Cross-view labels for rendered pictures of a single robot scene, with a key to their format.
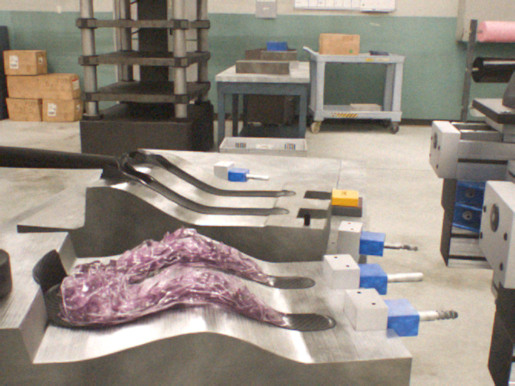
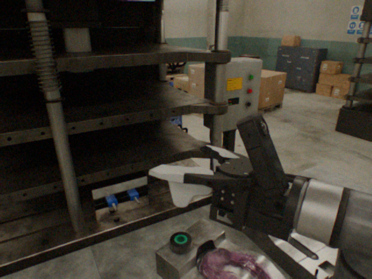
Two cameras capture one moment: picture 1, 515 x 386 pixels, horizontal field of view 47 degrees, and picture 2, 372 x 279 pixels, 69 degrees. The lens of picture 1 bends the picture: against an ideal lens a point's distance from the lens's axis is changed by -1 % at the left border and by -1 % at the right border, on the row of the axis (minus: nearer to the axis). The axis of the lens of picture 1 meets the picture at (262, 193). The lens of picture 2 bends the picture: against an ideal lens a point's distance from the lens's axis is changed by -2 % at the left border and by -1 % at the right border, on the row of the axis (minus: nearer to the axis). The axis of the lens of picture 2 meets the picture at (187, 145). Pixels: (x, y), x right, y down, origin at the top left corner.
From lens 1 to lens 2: 57 cm
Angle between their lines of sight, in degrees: 49
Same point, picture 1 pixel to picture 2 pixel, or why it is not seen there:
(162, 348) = not seen: outside the picture
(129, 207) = not seen: hidden behind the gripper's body
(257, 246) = (294, 267)
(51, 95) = (338, 85)
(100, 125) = (349, 112)
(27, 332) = (182, 270)
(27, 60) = (331, 67)
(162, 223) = (265, 236)
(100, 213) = not seen: hidden behind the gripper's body
